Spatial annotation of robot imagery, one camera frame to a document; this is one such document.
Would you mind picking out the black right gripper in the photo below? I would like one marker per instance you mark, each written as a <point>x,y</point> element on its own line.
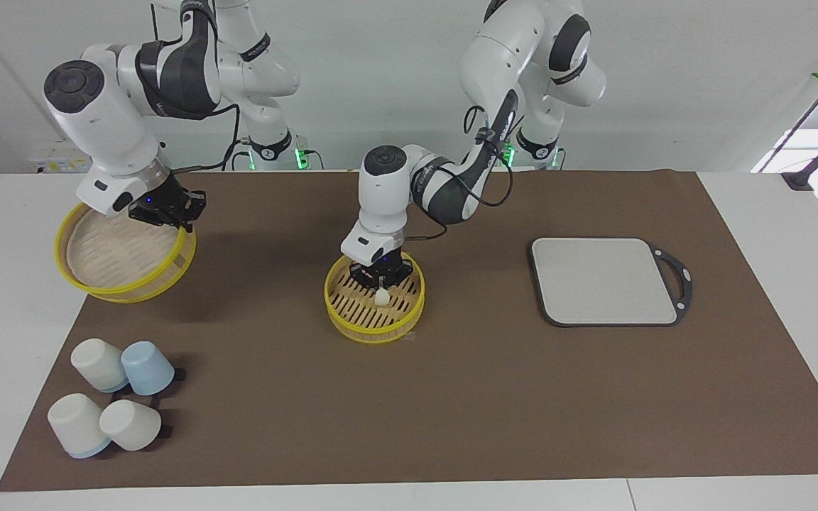
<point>160,199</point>

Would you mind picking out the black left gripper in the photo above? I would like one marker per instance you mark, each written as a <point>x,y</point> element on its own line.
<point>396,270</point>

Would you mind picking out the white steamed bun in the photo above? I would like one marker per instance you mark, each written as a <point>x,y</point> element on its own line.
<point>381,298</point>

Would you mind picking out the yellow rimmed steamer lid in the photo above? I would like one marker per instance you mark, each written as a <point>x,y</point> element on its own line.
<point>118,255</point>

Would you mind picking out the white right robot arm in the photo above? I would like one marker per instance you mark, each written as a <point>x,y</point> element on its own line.
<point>96,106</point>

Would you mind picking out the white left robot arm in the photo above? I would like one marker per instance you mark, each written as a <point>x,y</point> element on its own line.
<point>384,191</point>

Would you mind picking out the yellow bamboo steamer basket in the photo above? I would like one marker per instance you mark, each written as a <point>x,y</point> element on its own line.
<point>373,326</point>

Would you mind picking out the white box yellow label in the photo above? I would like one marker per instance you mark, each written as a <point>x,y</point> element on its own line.
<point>64,165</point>

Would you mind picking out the brown table mat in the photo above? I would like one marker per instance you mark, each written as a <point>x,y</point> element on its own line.
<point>451,411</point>

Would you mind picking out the light blue plastic cup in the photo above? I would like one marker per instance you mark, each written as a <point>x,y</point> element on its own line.
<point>148,367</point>

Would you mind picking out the white plastic cup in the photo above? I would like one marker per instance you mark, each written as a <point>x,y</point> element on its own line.
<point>99,363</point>
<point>79,424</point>
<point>130,424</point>

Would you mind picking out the grey cutting board dark rim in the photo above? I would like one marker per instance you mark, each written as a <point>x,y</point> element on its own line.
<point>601,280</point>

